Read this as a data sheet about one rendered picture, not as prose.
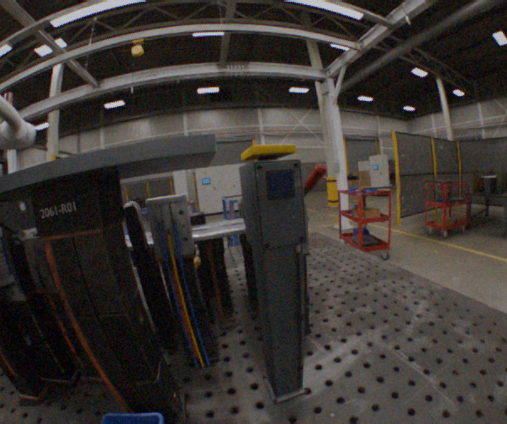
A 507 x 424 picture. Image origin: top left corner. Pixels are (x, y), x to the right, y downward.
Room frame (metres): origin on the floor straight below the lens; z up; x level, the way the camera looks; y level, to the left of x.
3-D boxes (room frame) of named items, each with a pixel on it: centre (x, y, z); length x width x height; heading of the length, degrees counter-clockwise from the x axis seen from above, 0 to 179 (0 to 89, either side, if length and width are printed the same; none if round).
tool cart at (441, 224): (2.47, -3.33, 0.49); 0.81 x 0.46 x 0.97; 89
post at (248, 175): (0.28, -0.03, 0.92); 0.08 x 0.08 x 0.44; 15
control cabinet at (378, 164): (8.85, -6.41, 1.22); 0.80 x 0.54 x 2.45; 12
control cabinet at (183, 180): (9.17, 2.99, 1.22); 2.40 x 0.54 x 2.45; 8
